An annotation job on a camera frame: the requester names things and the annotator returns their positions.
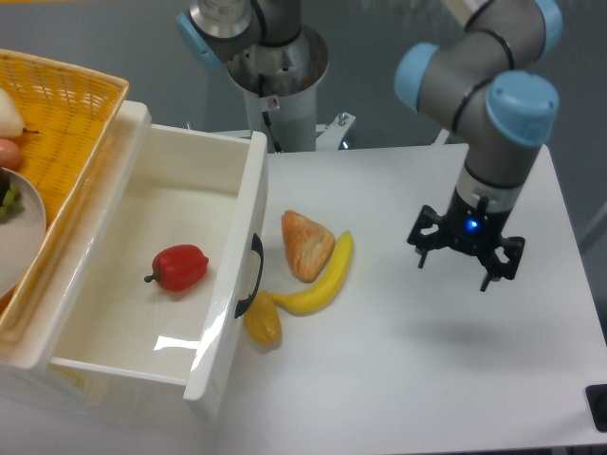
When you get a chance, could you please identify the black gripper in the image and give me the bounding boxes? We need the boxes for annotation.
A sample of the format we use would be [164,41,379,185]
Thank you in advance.
[407,190,525,292]

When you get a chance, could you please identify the red bell pepper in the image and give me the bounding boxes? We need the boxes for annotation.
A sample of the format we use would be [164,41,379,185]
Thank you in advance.
[143,245,209,292]

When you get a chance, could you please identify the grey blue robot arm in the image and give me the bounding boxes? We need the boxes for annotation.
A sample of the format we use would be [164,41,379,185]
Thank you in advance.
[176,1,562,282]

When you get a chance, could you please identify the yellow bell pepper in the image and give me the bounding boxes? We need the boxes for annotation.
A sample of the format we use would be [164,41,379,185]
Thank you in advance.
[244,291,283,347]

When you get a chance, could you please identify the white upper drawer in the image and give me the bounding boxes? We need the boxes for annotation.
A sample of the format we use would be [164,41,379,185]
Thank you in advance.
[54,125,267,421]

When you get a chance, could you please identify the white drawer cabinet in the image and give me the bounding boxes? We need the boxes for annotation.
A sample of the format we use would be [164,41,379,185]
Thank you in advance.
[1,101,152,413]

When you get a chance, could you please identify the orange croissant bread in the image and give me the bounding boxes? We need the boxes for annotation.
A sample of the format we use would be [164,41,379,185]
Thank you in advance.
[281,210,335,283]

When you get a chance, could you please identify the yellow banana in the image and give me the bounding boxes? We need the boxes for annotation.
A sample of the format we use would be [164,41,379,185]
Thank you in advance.
[270,231,355,316]

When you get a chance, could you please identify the black object at table edge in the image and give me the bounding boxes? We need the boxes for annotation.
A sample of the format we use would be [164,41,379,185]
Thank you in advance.
[585,384,607,433]

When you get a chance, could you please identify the yellow woven basket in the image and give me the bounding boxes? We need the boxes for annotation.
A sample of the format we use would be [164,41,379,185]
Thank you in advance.
[1,49,129,343]

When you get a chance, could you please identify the grey plate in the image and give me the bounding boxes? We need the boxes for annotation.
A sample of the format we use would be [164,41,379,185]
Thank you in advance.
[1,170,46,298]

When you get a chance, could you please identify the green grapes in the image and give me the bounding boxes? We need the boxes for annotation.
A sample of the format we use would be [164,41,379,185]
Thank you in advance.
[0,183,24,222]

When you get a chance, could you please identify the orange peach fruit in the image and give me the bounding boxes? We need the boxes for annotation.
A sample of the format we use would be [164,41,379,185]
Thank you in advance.
[0,138,22,170]

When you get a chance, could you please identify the white pear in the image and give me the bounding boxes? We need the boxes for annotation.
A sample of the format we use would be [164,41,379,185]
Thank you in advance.
[0,89,38,138]

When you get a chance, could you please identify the white table leg bracket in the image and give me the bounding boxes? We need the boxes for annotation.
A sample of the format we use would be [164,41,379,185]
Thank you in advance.
[432,129,451,146]

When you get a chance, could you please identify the black cable on pedestal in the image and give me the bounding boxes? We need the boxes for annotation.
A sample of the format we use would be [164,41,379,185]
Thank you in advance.
[257,74,285,154]

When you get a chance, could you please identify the black drawer handle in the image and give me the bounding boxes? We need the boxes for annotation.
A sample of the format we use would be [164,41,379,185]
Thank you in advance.
[234,233,265,319]

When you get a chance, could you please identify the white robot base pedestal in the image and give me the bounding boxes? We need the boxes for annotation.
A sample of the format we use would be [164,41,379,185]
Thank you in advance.
[227,26,356,153]

